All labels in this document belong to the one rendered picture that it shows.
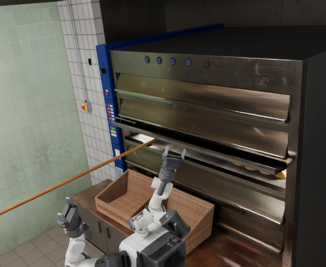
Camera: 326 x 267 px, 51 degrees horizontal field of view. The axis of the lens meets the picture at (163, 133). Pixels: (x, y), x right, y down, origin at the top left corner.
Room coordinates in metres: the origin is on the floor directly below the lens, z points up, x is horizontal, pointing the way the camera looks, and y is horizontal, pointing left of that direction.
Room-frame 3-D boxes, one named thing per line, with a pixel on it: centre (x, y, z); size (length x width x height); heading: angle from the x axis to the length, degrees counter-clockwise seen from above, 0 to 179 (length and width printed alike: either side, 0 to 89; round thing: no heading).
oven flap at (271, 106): (2.68, -0.20, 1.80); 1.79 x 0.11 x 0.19; 42
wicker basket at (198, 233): (2.49, -0.02, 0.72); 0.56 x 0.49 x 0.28; 43
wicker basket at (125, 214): (2.93, 0.39, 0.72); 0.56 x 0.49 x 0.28; 44
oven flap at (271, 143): (2.68, -0.20, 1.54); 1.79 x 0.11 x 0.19; 42
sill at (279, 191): (2.70, -0.22, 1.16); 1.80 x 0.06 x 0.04; 42
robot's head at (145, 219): (1.48, 0.15, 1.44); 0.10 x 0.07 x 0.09; 133
